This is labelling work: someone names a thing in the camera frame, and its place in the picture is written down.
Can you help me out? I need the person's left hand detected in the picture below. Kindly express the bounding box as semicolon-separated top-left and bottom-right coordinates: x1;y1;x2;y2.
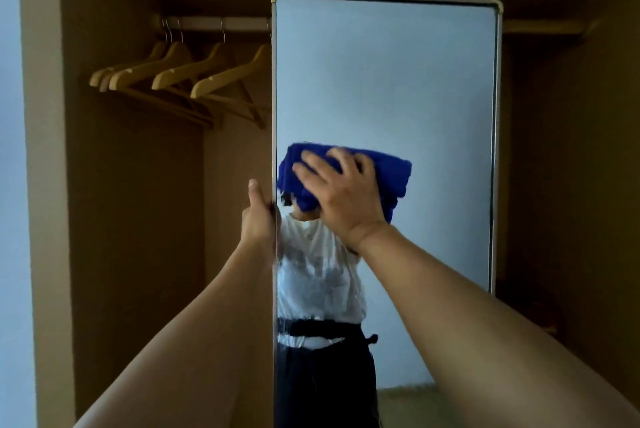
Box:
239;178;277;263

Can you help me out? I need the person's right hand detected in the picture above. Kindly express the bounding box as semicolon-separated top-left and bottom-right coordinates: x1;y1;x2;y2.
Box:
291;148;389;251

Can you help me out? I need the blue microfibre cloth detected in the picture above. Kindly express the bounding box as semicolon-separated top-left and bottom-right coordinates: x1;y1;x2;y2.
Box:
276;142;413;223

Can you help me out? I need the light wooden wardrobe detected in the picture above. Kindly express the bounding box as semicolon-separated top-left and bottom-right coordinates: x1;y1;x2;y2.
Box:
17;0;640;428

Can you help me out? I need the tall framed mirror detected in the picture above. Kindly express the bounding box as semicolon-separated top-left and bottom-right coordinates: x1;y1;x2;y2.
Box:
271;0;504;428

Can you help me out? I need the person's left forearm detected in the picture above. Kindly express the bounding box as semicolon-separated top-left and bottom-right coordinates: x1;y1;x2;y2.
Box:
73;240;276;428

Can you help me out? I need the person's right forearm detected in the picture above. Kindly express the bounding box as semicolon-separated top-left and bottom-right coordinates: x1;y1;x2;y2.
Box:
355;222;640;428

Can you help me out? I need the wooden clothes rod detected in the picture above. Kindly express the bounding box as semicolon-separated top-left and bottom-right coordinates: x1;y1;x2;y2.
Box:
152;16;601;38

